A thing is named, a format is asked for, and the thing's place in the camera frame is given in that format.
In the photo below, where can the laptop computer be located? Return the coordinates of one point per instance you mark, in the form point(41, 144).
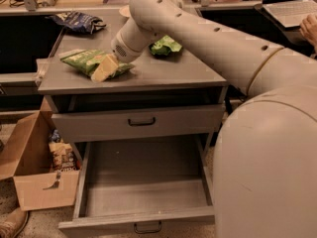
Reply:
point(290, 13)

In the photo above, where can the snack bags in box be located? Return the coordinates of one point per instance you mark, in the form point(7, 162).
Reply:
point(63, 157)

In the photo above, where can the green snack bag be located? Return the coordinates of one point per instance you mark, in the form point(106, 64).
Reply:
point(165, 46)

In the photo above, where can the brown shoe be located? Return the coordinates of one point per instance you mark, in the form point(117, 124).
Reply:
point(14, 224)

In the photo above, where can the open grey drawer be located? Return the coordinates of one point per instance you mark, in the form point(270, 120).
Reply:
point(143, 186)

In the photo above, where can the white ceramic bowl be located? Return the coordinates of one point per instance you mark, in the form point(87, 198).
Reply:
point(125, 11)

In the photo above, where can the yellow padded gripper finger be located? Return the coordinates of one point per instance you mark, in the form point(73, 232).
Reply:
point(107, 67)

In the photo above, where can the person's hand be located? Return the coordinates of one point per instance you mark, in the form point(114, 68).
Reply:
point(308, 29)

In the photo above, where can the closed upper grey drawer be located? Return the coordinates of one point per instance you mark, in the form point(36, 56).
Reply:
point(138, 123)

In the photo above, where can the dark blue chip bag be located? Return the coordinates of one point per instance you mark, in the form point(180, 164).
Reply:
point(78, 22)

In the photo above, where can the green jalapeno chip bag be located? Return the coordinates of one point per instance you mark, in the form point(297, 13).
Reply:
point(87, 61)

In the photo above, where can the grey drawer cabinet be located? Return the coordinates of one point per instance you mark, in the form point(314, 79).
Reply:
point(179, 81)

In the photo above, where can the open cardboard box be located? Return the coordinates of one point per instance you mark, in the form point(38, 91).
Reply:
point(27, 159)

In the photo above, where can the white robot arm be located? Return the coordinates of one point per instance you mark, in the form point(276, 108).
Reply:
point(265, 158)

